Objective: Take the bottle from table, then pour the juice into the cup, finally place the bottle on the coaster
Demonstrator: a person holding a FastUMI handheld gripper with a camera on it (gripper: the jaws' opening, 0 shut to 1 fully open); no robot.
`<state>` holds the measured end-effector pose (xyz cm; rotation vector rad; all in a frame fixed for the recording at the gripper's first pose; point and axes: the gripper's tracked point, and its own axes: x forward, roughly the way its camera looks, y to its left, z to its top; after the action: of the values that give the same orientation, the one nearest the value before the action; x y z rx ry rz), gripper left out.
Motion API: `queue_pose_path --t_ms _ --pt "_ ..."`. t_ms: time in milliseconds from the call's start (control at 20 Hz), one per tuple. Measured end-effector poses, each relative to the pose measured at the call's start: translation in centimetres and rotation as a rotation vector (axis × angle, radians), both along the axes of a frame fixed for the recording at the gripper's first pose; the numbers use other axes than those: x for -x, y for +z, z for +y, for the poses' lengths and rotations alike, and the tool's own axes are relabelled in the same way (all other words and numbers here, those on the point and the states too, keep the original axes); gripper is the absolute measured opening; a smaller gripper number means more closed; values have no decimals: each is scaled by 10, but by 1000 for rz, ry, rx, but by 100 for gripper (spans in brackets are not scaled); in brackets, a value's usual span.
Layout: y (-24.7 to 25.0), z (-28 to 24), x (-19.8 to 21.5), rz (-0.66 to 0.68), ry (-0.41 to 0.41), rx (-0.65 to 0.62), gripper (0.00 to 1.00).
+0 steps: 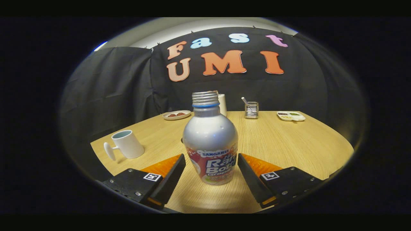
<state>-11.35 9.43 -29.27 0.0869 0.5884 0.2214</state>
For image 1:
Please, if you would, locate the white cup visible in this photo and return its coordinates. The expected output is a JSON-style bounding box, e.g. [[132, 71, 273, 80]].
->
[[103, 130, 145, 161]]

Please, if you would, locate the white plate with red food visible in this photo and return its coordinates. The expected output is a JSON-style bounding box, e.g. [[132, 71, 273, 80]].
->
[[162, 110, 191, 121]]

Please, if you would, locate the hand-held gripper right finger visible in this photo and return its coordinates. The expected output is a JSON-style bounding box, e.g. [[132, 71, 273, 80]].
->
[[238, 153, 323, 209]]

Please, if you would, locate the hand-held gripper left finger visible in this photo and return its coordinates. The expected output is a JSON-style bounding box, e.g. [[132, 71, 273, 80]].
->
[[103, 153, 187, 210]]

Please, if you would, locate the white divided snack dish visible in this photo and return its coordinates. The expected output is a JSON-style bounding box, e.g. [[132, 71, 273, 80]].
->
[[277, 111, 306, 122]]

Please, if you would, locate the metal wire holder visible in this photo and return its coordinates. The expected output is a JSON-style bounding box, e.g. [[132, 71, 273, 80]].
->
[[244, 101, 259, 119]]

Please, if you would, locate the wooden table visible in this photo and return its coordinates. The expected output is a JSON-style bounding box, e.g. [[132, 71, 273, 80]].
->
[[91, 111, 354, 214]]

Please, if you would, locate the silver juice bottle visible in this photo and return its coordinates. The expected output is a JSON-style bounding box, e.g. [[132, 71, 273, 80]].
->
[[182, 91, 239, 185]]

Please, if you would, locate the white toaster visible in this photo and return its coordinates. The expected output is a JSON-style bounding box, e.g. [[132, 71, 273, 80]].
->
[[218, 94, 227, 117]]

